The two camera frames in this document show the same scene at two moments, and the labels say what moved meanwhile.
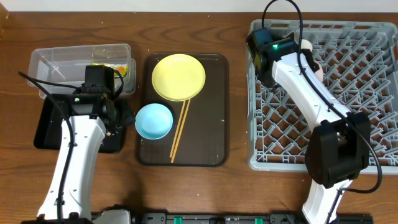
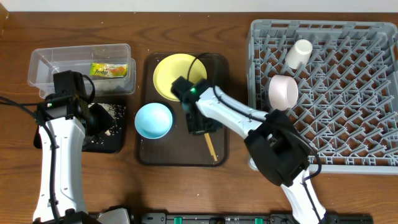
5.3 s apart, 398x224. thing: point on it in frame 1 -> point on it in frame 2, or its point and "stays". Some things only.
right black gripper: x=311 y=58 -> x=201 y=125
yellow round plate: x=178 y=77 stays
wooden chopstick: x=176 y=129 -> x=210 y=145
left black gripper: x=127 y=116 -> x=105 y=121
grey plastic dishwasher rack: x=358 y=61 stays
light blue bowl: x=153 y=121 stays
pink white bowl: x=319 y=73 -> x=283 y=93
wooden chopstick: x=180 y=131 -> x=211 y=146
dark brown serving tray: x=204 y=135 stays
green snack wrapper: x=123 y=68 stays
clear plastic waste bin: x=68 y=64 stays
